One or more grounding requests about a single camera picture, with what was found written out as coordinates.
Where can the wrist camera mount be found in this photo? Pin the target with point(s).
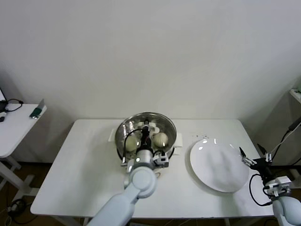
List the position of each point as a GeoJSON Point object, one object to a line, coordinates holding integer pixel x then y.
{"type": "Point", "coordinates": [161, 160]}
{"type": "Point", "coordinates": [281, 183]}

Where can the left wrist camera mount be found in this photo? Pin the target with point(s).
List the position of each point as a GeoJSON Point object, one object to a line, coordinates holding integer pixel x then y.
{"type": "Point", "coordinates": [161, 160]}

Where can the small black device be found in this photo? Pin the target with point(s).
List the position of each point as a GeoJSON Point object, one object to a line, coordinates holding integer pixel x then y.
{"type": "Point", "coordinates": [2, 118]}

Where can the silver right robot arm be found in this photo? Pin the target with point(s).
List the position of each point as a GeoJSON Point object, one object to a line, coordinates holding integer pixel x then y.
{"type": "Point", "coordinates": [289, 212]}

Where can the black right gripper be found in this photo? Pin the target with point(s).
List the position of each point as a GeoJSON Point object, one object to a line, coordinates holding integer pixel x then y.
{"type": "Point", "coordinates": [261, 166]}

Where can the white side table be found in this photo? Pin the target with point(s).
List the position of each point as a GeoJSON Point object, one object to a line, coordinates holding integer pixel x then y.
{"type": "Point", "coordinates": [14, 141]}

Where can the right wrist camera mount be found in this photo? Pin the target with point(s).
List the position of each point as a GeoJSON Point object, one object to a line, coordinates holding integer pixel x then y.
{"type": "Point", "coordinates": [281, 183]}

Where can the white shelf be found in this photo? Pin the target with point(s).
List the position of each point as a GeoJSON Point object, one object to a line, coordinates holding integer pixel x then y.
{"type": "Point", "coordinates": [295, 94]}

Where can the white steamed baozi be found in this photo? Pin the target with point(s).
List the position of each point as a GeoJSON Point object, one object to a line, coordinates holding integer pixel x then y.
{"type": "Point", "coordinates": [161, 139]}
{"type": "Point", "coordinates": [131, 144]}

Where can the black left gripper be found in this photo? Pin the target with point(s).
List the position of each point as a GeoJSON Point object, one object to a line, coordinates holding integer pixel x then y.
{"type": "Point", "coordinates": [146, 140]}

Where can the perforated steel steamer basket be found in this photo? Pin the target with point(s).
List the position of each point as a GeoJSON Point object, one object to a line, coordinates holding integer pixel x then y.
{"type": "Point", "coordinates": [171, 147]}

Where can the open laptop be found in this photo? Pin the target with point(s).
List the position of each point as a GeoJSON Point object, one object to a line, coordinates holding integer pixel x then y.
{"type": "Point", "coordinates": [2, 94]}

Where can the scattered dark crumbs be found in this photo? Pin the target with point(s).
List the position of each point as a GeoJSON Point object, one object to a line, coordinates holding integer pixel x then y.
{"type": "Point", "coordinates": [201, 135]}

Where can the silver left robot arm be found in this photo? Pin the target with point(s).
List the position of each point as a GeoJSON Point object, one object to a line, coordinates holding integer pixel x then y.
{"type": "Point", "coordinates": [141, 179]}

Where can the white round plate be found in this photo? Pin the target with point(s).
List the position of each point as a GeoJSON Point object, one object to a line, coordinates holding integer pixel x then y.
{"type": "Point", "coordinates": [211, 169]}

